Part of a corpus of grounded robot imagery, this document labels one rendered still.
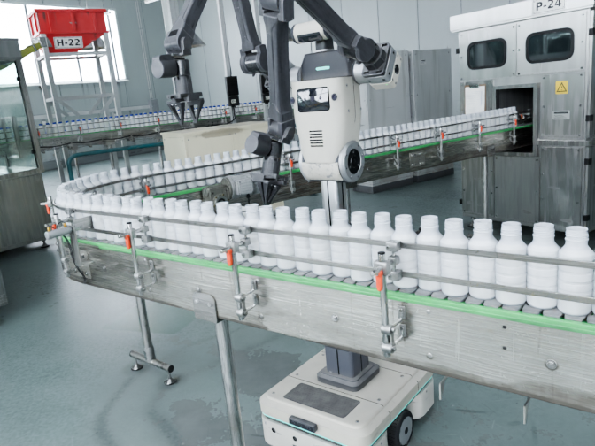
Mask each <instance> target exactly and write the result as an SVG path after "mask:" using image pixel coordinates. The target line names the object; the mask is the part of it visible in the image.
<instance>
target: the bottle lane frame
mask: <svg viewBox="0 0 595 446"><path fill-rule="evenodd" d="M77 240H78V244H79V249H80V250H85V251H87V254H88V259H89V261H94V263H92V264H89V267H90V271H91V276H92V279H89V278H86V283H85V282H84V283H85V284H87V285H90V286H94V287H98V288H103V289H107V290H111V291H114V292H118V293H121V294H125V295H129V296H135V297H139V298H142V299H145V300H149V301H152V302H156V303H160V304H166V305H170V306H173V307H177V308H181V309H183V310H187V311H194V305H193V299H192V296H193V294H194V292H195V291H197V292H201V293H206V294H210V295H212V297H213V298H214V299H215V302H216V308H217V314H218V318H219V319H224V320H228V321H232V322H235V323H239V324H243V325H246V326H250V327H256V328H260V329H263V330H266V331H270V332H274V333H277V334H281V335H287V336H291V337H295V338H298V339H302V340H305V341H308V342H315V343H318V344H322V345H326V346H329V347H333V348H337V349H340V350H346V351H350V352H353V353H357V354H360V355H364V356H368V357H371V358H378V359H381V360H385V361H388V362H391V363H395V364H399V365H405V366H409V367H412V368H416V369H420V370H423V371H427V372H430V373H436V374H440V375H443V376H447V377H451V378H454V379H458V380H462V381H468V382H471V383H474V384H478V385H482V386H485V387H489V388H495V389H499V390H503V391H506V392H510V393H513V394H516V395H520V396H526V397H530V398H534V399H537V400H541V401H545V402H548V403H552V404H557V405H561V406H565V407H568V408H572V409H576V410H579V411H586V412H589V413H593V414H595V324H590V323H587V320H586V319H585V320H584V321H583V322H579V321H573V320H568V319H565V317H564V316H562V317H561V318H559V319H558V318H553V317H546V316H543V313H542V312H541V313H540V314H538V315H536V314H530V313H525V312H522V309H520V310H519V311H509V310H504V309H502V307H503V306H500V307H499V308H493V307H488V306H483V303H482V304H480V305H477V304H466V303H465V301H466V300H464V301H463V302H455V301H450V300H448V297H446V299H439V298H434V297H431V295H432V294H431V295H430V296H418V295H415V292H414V293H412V294H407V293H402V292H399V290H398V291H391V290H387V292H388V307H389V322H390V324H394V323H395V322H396V321H397V320H398V319H399V317H398V305H400V306H405V308H406V319H403V320H402V321H401V322H400V324H405V325H406V337H404V338H403V339H402V340H401V341H400V342H399V343H398V344H397V345H396V347H397V350H396V351H395V352H394V353H393V354H391V356H390V357H389V358H386V357H385V356H384V355H383V351H382V345H383V334H382V333H381V325H382V312H381V298H380V291H378V290H377V288H370V285H369V286H367V287H364V286H359V285H356V283H355V284H348V283H343V282H342V281H341V282H337V281H331V280H330V279H329V280H322V279H318V277H316V278H311V277H305V275H304V276H299V275H294V273H293V274H288V273H283V272H280V273H278V272H273V271H272V270H270V271H268V270H262V269H261V268H260V269H257V268H251V267H246V266H241V265H239V266H238V272H239V280H240V287H241V293H244V294H245V293H247V292H249V291H251V279H254V280H256V284H257V289H255V290H254V291H253V292H252V293H251V294H249V295H248V296H246V299H245V306H246V309H247V308H249V307H251V306H253V305H254V303H253V299H252V294H257V295H258V300H259V304H257V305H256V306H255V307H254V308H252V309H251V310H249V311H248V314H247V316H246V317H245V318H244V320H239V318H238V316H237V315H236V310H237V304H236V301H235V299H234V295H235V293H236V292H235V284H234V278H233V271H232V266H228V264H224V263H222V262H213V260H212V261H208V260H204V259H197V258H188V257H182V256H179V255H178V256H176V255H172V254H166V253H164V252H163V253H160V252H156V251H149V250H142V249H140V250H139V249H136V253H137V257H138V263H139V268H140V272H141V273H144V272H147V271H149V270H150V269H151V268H150V262H149V260H152V261H153V264H154V270H152V271H151V272H150V273H146V274H145V275H144V278H143V283H144V286H145V285H148V284H150V283H152V278H151V273H155V274H156V280H157V282H155V283H154V284H153V285H151V286H149V287H147V288H146V291H145V292H144V295H142V296H139V293H138V292H137V291H136V286H137V282H136V279H135V278H134V274H135V268H134V263H133V258H132V252H131V249H129V250H128V248H127V247H122V246H117V245H111V244H109V243H108V244H106V243H100V242H92V241H86V240H79V239H77Z"/></svg>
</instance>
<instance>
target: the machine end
mask: <svg viewBox="0 0 595 446"><path fill-rule="evenodd" d="M450 30H451V31H452V32H453V33H459V48H458V49H456V54H459V59H460V116H461V115H465V86H467V85H473V84H486V111H493V110H498V109H503V108H509V107H516V111H517V112H522V111H527V110H528V109H531V110H533V112H530V115H529V116H530V117H531V118H532V117H533V120H528V121H524V124H526V123H530V122H533V144H532V145H529V146H524V147H520V148H516V149H512V150H505V151H501V152H497V153H495V155H494V156H490V157H488V211H489V219H491V220H496V221H502V222H508V221H514V222H520V223H521V225H524V226H530V227H533V226H534V224H536V223H552V224H554V229H555V230H556V231H561V232H566V231H567V229H566V227H571V226H581V227H587V228H588V232H590V231H592V230H595V0H528V1H523V2H519V3H515V4H508V5H503V6H499V7H494V8H490V9H486V10H481V11H478V12H470V13H466V14H461V15H457V16H453V17H450ZM461 181H462V198H461V199H460V204H462V211H463V216H469V217H471V219H472V223H471V224H467V226H468V227H474V225H473V224H474V220H475V219H476V218H479V219H482V218H483V162H482V157H477V158H470V159H466V160H461Z"/></svg>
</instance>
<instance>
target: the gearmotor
mask: <svg viewBox="0 0 595 446"><path fill-rule="evenodd" d="M253 173H258V172H251V173H239V174H235V175H230V176H226V177H224V178H223V179H221V182H220V184H217V185H212V186H208V187H205V188H202V192H203V198H204V202H209V201H211V202H212V204H213V208H214V212H215V213H216V214H217V211H216V210H217V208H216V207H217V206H216V204H217V203H219V202H228V204H231V202H230V200H231V199H235V198H238V197H243V196H246V198H248V204H250V199H249V197H250V196H251V195H255V194H259V193H260V192H259V188H258V185H257V182H253V181H252V177H251V176H252V174H253Z"/></svg>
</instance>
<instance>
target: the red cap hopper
mask: <svg viewBox="0 0 595 446"><path fill-rule="evenodd" d="M105 12H106V9H33V10H32V11H31V12H30V13H29V14H28V15H27V17H26V20H28V22H29V26H30V31H31V35H32V38H35V37H45V38H46V37H48V38H49V40H50V42H51V44H52V47H48V43H47V39H46V43H47V47H42V49H39V50H38V51H37V52H35V59H36V63H37V68H38V73H39V77H40V82H41V86H42V94H43V99H44V103H45V108H46V112H47V117H48V121H49V123H50V127H52V126H53V125H52V122H54V120H53V116H52V111H51V107H50V106H52V107H54V109H55V113H56V118H57V123H58V125H59V122H60V121H62V125H63V120H62V116H61V113H62V114H64V115H65V116H67V117H69V114H67V113H66V112H65V111H63V110H62V109H60V107H59V104H62V105H63V106H65V107H66V109H68V110H69V111H70V112H72V113H73V114H75V115H76V116H78V117H79V115H80V113H78V112H77V111H75V110H74V109H73V108H71V107H70V106H69V105H67V104H66V103H64V102H63V101H69V100H80V99H90V98H99V99H98V100H97V102H96V103H95V105H94V106H93V107H92V109H91V110H90V111H89V115H91V114H92V112H93V111H94V110H95V109H96V108H97V107H98V105H99V104H100V103H101V101H103V106H104V107H103V109H102V110H101V111H100V113H102V114H103V113H104V115H105V117H107V119H108V120H109V117H110V112H109V105H110V103H111V102H112V100H113V99H114V104H115V109H116V114H117V116H118V117H119V119H120V115H122V113H121V108H120V98H119V92H118V87H117V81H116V76H115V72H114V66H113V61H112V51H111V45H110V40H109V35H108V33H110V31H109V30H107V27H106V23H105V18H104V13H105ZM101 36H103V38H104V47H105V51H99V50H98V45H97V39H98V38H100V37H101ZM91 43H92V46H93V51H82V52H78V51H80V50H82V49H83V48H85V47H86V46H88V45H89V44H91ZM40 51H41V52H42V53H43V55H41V54H40ZM79 55H94V56H84V57H71V56H79ZM104 56H106V57H107V63H108V68H109V74H110V78H111V84H112V93H106V91H105V85H104V76H103V71H102V66H101V61H100V58H102V57H104ZM51 57H62V58H51ZM75 59H95V61H96V66H97V75H98V80H99V86H100V90H101V94H93V95H81V96H60V97H58V93H57V89H56V84H55V80H54V75H53V71H52V66H51V61H55V60H75ZM42 61H45V65H46V69H47V74H48V78H49V83H50V91H51V95H52V98H49V94H48V89H47V85H46V80H45V76H44V71H43V63H42ZM108 96H110V97H111V98H110V99H109V100H108V101H107V97H108ZM62 150H63V154H64V159H65V163H66V162H67V159H68V158H69V152H68V148H67V147H64V148H62ZM54 151H55V156H56V160H57V165H58V173H59V178H60V182H61V185H62V184H63V183H65V182H66V178H65V174H64V169H63V165H62V160H61V156H60V151H59V149H55V150H54ZM112 154H113V160H114V164H115V170H117V171H118V175H119V177H120V168H119V162H118V157H117V152H113V153H112ZM123 156H124V161H125V166H126V167H127V169H128V174H129V175H131V173H132V171H131V165H130V160H129V155H128V150H123ZM66 171H67V176H68V180H70V179H69V174H68V170H67V165H66Z"/></svg>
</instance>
